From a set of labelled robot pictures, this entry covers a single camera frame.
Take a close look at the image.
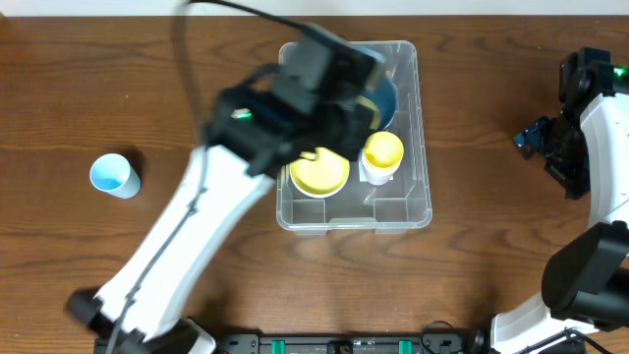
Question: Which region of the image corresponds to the yellow cup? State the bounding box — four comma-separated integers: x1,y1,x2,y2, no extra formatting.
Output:
357,95,381,131
364,131,404,169

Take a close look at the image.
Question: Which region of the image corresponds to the dark blue bowl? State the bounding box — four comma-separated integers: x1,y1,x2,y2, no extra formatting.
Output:
353,43,398,132

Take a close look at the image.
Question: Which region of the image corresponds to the yellow bowl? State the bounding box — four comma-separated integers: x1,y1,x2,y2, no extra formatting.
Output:
288,147,350,190

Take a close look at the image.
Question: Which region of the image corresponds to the light blue cup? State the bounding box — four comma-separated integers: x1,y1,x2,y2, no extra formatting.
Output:
89,153,142,199

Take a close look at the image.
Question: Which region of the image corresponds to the cream white cup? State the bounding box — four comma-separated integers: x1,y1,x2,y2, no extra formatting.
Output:
359,149,401,186

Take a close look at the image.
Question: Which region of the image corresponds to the white bowl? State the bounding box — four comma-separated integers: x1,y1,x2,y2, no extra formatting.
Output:
293,184,345,199

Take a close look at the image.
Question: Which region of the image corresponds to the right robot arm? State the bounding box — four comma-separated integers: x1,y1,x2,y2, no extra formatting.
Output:
474,47,628,353

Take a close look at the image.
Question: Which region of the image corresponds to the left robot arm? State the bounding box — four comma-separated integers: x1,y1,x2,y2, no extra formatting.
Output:
67,81,389,353

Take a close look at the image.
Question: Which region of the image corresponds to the clear plastic storage bin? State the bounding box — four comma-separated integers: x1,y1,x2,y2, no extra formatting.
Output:
276,40,432,235

